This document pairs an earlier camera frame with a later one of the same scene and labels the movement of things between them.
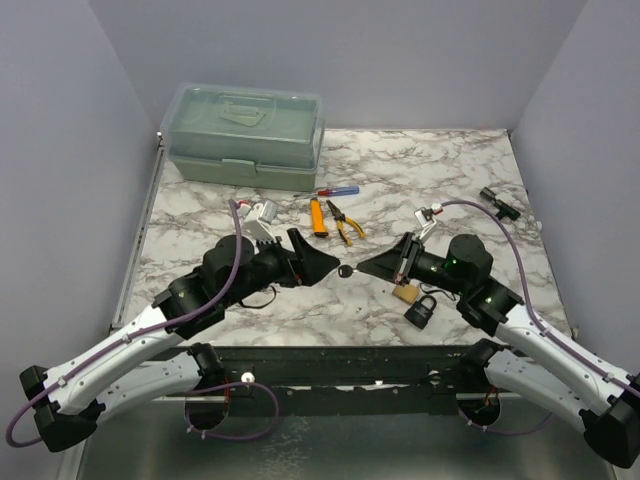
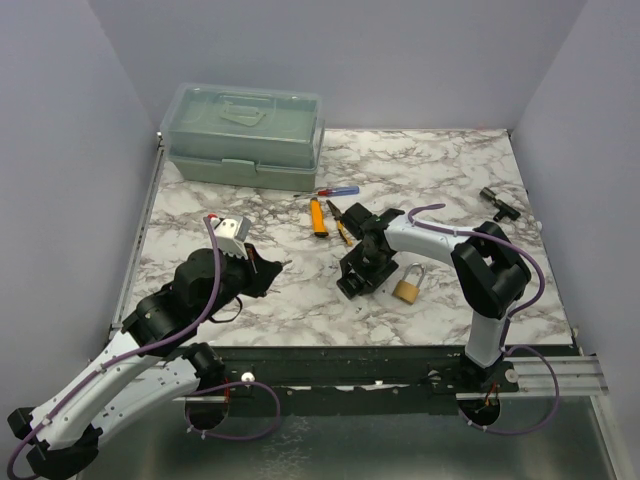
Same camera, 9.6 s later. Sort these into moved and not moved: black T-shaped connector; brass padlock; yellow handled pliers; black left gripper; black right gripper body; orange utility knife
Moved: black left gripper; black right gripper body
Not moved: brass padlock; orange utility knife; black T-shaped connector; yellow handled pliers
